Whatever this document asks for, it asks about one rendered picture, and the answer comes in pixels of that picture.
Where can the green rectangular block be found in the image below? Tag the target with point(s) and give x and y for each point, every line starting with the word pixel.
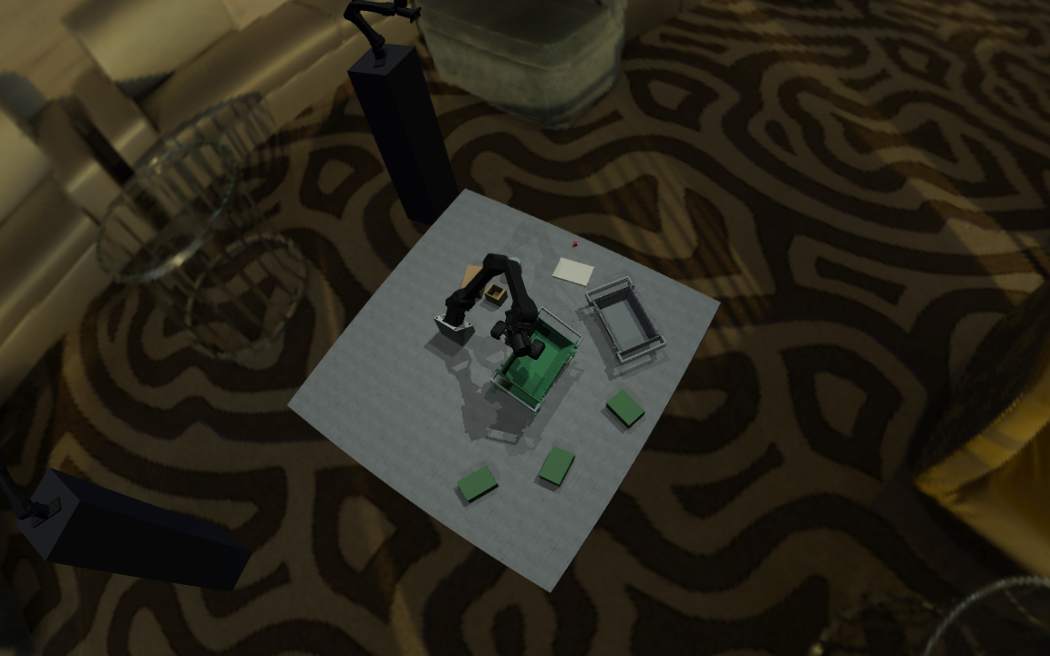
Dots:
pixel 556 466
pixel 625 408
pixel 477 484

